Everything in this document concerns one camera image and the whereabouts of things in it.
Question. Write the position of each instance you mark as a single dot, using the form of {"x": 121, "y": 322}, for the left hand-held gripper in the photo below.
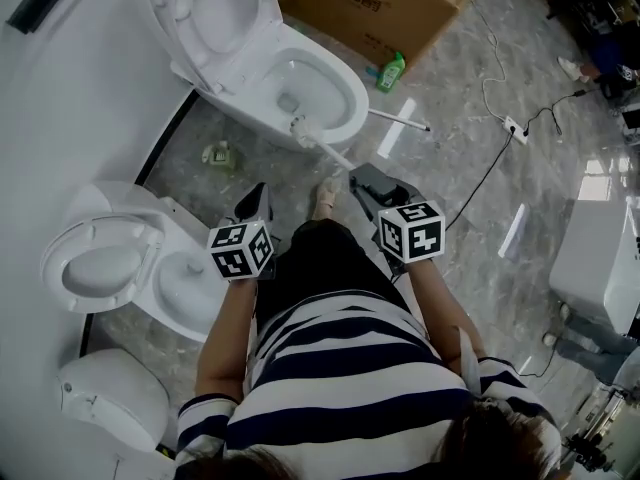
{"x": 240, "y": 250}

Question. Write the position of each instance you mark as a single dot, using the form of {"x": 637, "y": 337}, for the black skirt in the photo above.
{"x": 330, "y": 263}

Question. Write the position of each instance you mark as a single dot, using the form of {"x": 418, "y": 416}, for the striped shirt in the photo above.
{"x": 350, "y": 393}

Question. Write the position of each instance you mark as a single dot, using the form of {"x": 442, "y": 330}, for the person's right forearm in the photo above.
{"x": 445, "y": 313}

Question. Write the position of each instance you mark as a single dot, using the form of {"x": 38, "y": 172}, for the white toilet bowl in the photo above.
{"x": 310, "y": 88}

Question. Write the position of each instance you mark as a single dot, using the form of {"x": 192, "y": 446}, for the pale green brush holder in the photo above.
{"x": 218, "y": 155}

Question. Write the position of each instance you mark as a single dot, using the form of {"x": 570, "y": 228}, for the white toilet brush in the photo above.
{"x": 320, "y": 145}

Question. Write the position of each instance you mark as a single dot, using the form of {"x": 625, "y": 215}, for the person's left forearm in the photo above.
{"x": 225, "y": 338}

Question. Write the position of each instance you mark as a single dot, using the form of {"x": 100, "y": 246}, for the person's beige shoe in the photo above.
{"x": 327, "y": 195}

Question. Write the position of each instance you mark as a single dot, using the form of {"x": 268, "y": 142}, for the white rod with black tip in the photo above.
{"x": 400, "y": 119}

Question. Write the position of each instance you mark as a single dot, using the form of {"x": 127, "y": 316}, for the brown cardboard box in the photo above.
{"x": 370, "y": 13}

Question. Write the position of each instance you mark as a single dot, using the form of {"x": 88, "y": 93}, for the white toilet with round lid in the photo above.
{"x": 120, "y": 263}

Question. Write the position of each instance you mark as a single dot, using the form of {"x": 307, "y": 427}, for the white power strip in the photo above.
{"x": 515, "y": 130}

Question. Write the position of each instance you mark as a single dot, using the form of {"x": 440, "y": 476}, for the white closed toilet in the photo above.
{"x": 115, "y": 398}

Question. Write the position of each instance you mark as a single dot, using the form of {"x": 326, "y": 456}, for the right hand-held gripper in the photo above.
{"x": 412, "y": 233}

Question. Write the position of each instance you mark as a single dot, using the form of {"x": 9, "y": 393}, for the white flat strip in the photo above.
{"x": 397, "y": 128}
{"x": 514, "y": 230}

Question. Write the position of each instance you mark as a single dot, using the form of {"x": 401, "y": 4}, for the black tripod stand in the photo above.
{"x": 600, "y": 438}

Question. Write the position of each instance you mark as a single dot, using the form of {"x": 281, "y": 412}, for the green cleaner bottle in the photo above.
{"x": 391, "y": 74}

